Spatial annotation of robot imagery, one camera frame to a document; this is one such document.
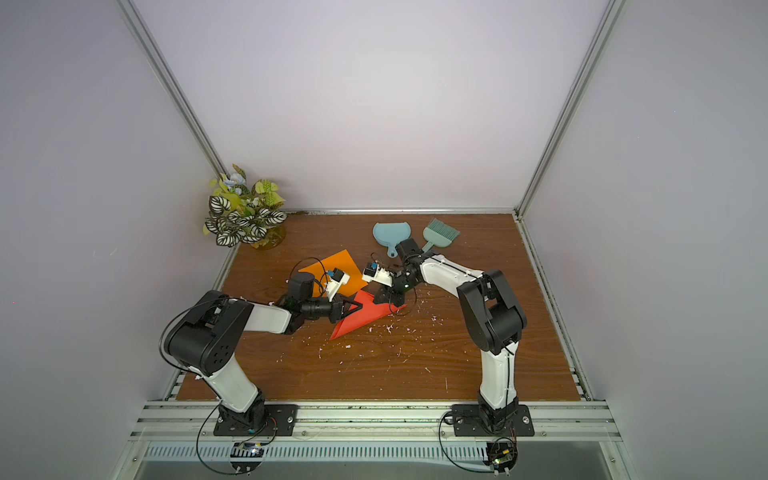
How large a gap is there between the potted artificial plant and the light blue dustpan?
1.18 feet

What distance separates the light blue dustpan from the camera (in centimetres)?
112

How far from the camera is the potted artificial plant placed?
2.92 feet
